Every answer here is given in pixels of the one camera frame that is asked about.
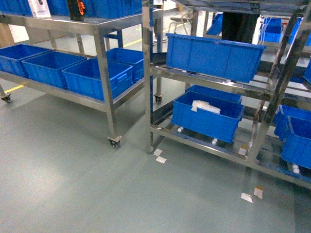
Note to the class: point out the steel shelf rack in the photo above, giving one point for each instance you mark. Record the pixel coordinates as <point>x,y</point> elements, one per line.
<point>277,73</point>

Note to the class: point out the blue bin upper shelf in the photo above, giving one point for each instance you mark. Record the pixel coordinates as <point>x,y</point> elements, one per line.
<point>230,60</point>

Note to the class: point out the blue bin on cart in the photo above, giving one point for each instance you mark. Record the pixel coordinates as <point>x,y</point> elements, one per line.
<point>47,68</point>
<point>84,78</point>
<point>11,58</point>
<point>133,58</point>

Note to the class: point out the blue bin with white cloth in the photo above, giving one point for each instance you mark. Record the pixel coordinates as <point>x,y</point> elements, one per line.
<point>217,125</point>

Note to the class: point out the person black trousers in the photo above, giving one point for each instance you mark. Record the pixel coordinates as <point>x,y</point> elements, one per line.
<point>238,27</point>

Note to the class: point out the blue bin right lower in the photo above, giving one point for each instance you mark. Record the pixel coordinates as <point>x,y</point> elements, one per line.
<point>296,147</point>

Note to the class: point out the steel cart on casters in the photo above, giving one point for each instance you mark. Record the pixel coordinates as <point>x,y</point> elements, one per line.
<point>98,28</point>

